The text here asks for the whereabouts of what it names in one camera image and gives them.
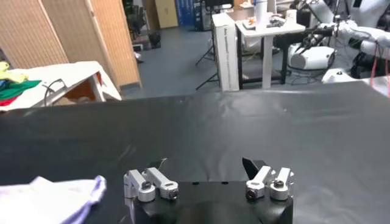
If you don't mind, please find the white paper cup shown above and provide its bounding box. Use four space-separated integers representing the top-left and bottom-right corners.
285 9 298 27

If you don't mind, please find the lavender t-shirt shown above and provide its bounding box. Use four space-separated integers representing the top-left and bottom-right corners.
0 175 107 224

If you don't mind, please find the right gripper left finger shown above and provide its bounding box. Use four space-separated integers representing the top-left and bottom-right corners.
123 166 180 203

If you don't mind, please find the white thermos bottle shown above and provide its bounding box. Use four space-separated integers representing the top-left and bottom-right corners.
254 0 269 31

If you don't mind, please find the black trash bin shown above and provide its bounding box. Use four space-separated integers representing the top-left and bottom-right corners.
148 31 161 49

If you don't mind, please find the yellow cabinet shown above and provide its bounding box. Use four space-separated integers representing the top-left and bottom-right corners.
155 0 179 30

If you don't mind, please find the tall white cardboard box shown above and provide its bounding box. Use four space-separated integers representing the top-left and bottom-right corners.
211 12 241 92

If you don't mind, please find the white cloth-covered table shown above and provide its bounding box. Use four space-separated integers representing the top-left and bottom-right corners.
0 60 122 112

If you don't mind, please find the black monitor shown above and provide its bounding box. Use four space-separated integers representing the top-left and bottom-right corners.
204 0 235 9

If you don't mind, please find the white humanoid robot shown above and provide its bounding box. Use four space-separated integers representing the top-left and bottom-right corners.
304 0 390 77

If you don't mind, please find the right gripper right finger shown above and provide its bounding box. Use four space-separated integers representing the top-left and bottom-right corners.
242 157 296 201

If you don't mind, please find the yellow-green shirt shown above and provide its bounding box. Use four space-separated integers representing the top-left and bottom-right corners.
0 60 30 85

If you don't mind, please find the black tripod stand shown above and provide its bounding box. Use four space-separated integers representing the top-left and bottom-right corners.
194 5 220 66
196 71 221 91

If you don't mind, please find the black cable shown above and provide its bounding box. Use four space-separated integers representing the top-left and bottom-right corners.
43 78 68 107

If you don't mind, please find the white standing desk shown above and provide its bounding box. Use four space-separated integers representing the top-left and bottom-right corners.
234 19 307 89

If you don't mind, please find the bamboo folding screen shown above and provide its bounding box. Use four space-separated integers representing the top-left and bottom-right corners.
0 0 143 89

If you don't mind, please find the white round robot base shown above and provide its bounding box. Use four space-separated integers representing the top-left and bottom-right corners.
321 68 368 85
288 42 336 71

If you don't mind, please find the green garment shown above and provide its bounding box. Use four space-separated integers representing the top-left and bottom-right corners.
0 79 42 101

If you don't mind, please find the red garment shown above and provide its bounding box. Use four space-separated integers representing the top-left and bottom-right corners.
0 96 19 107

